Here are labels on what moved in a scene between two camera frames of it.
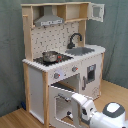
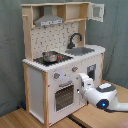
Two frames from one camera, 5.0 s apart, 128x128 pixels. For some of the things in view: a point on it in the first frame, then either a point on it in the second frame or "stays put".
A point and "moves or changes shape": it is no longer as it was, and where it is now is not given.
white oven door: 60,108 moves or changes shape
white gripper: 82,108 → 85,82
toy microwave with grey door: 95,11 stays put
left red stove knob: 56,75 stays put
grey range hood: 48,18 stays put
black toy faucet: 70,45 stays put
